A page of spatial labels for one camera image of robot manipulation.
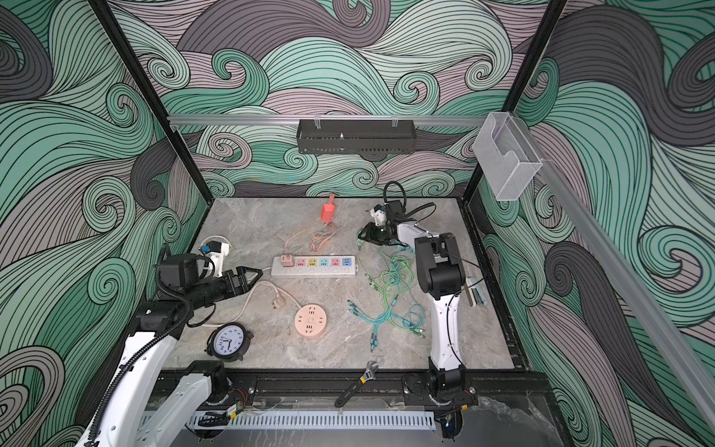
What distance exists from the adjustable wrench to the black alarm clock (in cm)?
32

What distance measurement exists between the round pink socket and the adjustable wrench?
6.8 inches

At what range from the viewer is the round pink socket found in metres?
0.83

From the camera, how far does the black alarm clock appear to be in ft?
2.60

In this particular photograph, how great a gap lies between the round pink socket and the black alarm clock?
15 cm

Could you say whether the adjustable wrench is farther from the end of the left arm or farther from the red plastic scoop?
the red plastic scoop

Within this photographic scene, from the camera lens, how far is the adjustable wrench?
73 centimetres

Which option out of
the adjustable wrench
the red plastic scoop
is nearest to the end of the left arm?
the adjustable wrench

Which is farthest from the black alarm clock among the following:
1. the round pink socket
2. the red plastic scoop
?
the red plastic scoop
